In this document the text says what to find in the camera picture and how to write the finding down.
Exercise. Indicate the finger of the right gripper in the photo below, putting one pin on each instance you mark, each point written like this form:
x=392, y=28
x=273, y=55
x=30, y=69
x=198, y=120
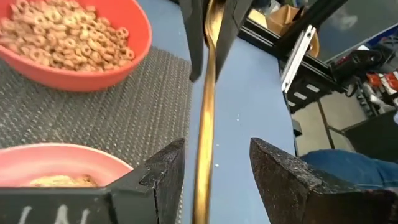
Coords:
x=194, y=37
x=231, y=28

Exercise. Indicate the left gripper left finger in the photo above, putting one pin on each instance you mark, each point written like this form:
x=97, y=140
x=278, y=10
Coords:
x=93, y=205

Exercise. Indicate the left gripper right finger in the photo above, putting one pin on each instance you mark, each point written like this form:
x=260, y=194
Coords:
x=311, y=199

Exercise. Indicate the brown toast slice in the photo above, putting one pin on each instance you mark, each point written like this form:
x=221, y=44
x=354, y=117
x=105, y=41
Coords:
x=62, y=181

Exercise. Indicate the pink round plate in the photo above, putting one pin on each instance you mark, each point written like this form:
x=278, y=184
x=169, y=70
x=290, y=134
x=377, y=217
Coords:
x=62, y=158

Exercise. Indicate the red bowl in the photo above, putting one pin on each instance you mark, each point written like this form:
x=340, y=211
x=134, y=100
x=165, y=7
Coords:
x=93, y=79

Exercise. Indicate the cardboard box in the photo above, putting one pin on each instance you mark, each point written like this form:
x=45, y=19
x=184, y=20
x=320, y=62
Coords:
x=281, y=18

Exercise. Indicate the person's leg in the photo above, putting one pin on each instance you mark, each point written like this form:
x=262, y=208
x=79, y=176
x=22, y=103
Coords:
x=357, y=168

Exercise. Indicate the dark woven placemat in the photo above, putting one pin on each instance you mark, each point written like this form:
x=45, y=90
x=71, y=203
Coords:
x=109, y=118

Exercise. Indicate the cereal rings in bowl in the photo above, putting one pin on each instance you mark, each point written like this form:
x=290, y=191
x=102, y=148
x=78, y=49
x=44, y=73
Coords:
x=62, y=37

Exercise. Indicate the aluminium frame bracket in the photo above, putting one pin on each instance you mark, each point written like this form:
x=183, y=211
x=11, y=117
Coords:
x=297, y=59

